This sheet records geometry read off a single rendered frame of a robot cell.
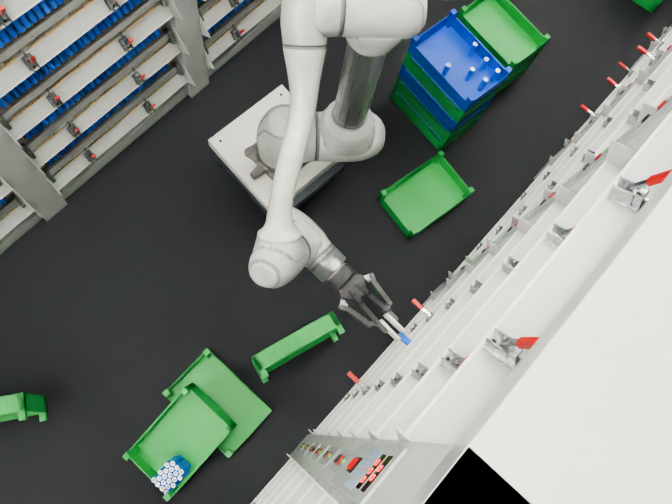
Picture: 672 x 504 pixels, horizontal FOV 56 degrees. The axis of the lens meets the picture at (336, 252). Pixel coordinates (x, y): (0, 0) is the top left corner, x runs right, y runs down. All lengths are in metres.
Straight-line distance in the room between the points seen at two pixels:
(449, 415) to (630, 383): 0.25
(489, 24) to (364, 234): 0.97
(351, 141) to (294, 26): 0.55
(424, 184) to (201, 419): 1.18
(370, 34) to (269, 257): 0.54
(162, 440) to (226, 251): 0.67
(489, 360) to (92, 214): 1.86
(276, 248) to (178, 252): 0.94
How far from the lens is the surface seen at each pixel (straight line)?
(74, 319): 2.32
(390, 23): 1.45
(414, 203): 2.41
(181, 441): 2.17
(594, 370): 0.54
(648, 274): 0.58
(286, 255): 1.41
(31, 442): 2.32
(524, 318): 0.79
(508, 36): 2.67
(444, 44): 2.37
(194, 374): 2.21
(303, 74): 1.46
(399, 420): 0.93
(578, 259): 0.83
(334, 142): 1.91
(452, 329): 1.16
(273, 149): 1.93
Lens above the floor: 2.20
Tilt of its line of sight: 73 degrees down
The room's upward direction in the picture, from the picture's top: 22 degrees clockwise
